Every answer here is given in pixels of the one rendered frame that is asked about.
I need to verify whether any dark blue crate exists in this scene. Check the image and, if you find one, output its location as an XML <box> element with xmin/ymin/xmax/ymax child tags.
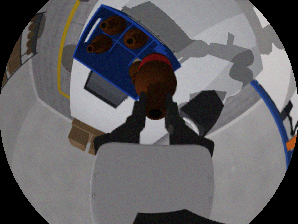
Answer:
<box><xmin>73</xmin><ymin>4</ymin><xmax>182</xmax><ymax>101</ymax></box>

